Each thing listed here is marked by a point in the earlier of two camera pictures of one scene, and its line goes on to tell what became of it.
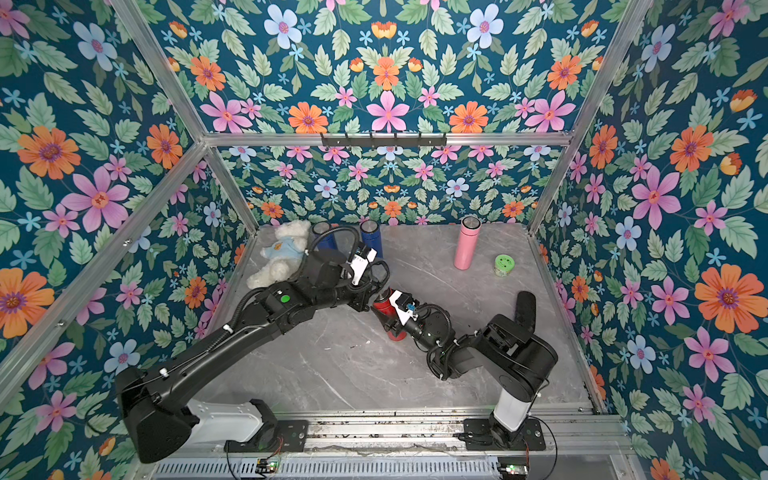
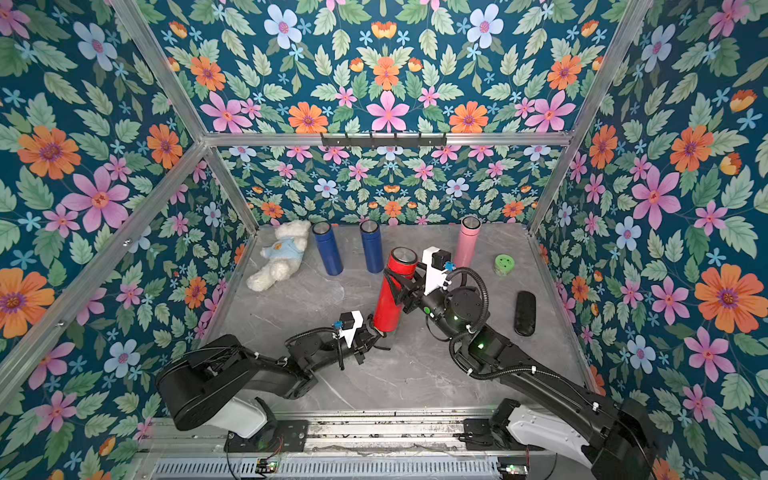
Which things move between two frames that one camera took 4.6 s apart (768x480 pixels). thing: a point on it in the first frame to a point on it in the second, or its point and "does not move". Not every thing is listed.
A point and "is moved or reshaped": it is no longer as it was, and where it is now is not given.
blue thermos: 327,242 does not move
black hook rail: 383,142 does not move
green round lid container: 504,264 does not move
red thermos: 384,313 is moved or reshaped
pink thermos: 467,239 does not move
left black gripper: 360,298 to 359,347
